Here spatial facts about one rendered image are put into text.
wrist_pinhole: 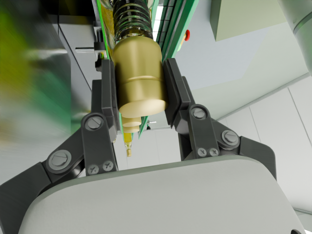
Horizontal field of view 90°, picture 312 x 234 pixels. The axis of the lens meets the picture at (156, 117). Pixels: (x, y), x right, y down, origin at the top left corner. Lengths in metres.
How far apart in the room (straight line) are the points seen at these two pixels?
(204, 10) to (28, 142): 0.63
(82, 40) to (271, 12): 0.57
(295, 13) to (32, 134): 0.52
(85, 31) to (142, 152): 5.67
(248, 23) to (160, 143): 5.71
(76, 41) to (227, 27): 0.47
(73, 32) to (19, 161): 0.37
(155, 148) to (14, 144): 5.94
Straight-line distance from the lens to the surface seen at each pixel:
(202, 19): 0.71
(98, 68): 0.39
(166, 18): 0.48
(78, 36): 0.52
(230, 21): 0.62
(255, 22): 0.68
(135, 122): 0.27
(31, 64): 0.25
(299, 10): 0.49
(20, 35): 0.25
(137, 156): 6.00
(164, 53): 0.53
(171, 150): 6.22
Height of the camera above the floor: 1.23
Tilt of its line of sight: 16 degrees down
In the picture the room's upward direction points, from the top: 171 degrees clockwise
